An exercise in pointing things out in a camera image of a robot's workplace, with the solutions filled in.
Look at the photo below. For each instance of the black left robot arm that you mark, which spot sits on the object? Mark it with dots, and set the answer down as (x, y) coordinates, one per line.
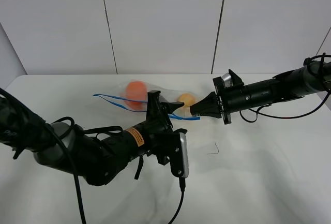
(100, 154)

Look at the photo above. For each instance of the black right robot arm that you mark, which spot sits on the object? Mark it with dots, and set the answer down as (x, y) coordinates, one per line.
(312, 78)

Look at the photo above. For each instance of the yellow pear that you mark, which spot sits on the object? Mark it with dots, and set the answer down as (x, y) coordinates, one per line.
(188, 99)

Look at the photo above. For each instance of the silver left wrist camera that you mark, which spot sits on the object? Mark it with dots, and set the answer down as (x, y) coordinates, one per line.
(179, 163)

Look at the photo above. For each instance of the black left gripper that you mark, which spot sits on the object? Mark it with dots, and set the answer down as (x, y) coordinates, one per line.
(159, 126)

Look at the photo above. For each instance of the clear zip bag blue seal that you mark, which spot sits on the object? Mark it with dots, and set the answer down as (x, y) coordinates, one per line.
(116, 97)

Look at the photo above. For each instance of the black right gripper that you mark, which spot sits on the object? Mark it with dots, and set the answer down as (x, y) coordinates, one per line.
(231, 99)

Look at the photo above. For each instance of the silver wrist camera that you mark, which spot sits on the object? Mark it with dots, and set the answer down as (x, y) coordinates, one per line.
(179, 163)
(231, 80)

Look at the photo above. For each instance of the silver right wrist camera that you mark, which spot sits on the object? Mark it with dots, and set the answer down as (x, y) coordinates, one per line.
(231, 80)

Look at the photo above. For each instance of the orange fruit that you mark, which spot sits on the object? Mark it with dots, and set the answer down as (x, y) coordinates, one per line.
(136, 94)

